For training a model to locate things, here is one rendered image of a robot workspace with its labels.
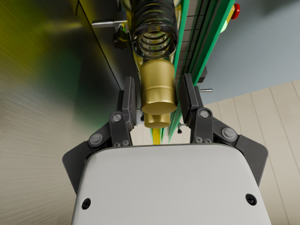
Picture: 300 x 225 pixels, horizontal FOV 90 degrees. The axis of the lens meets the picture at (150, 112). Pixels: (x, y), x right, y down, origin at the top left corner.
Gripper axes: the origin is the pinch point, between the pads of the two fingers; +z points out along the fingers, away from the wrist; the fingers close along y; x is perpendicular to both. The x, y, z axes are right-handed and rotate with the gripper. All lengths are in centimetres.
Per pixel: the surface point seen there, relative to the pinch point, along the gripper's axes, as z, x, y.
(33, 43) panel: 5.5, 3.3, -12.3
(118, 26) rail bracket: 19.1, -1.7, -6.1
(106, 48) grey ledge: 31.8, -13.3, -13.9
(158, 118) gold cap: 0.6, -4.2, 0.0
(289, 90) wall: 116, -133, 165
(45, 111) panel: 0.6, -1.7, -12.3
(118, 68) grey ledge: 34.4, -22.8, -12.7
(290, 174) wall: 29, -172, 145
